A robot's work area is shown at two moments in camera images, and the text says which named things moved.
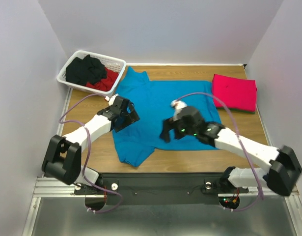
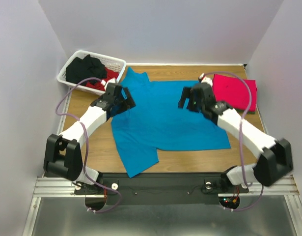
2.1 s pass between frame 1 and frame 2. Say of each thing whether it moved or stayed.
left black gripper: moved
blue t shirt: stayed
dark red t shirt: stayed
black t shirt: stayed
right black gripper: moved
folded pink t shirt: stayed
